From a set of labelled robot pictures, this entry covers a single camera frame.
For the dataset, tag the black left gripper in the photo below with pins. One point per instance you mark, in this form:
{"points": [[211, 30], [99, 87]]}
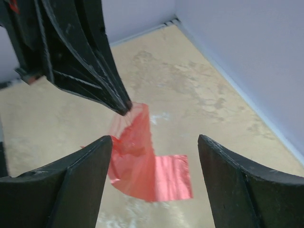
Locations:
{"points": [[48, 40]]}

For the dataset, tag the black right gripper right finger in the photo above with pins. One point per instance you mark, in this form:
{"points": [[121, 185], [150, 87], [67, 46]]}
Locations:
{"points": [[245, 194]]}

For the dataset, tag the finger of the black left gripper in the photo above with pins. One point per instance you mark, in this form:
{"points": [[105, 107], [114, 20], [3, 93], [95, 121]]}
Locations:
{"points": [[94, 27]]}

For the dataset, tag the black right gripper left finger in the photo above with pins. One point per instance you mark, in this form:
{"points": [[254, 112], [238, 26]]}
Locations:
{"points": [[66, 193]]}

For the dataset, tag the red plastic trash bag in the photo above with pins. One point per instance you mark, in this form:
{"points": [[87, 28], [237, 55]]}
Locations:
{"points": [[136, 170]]}

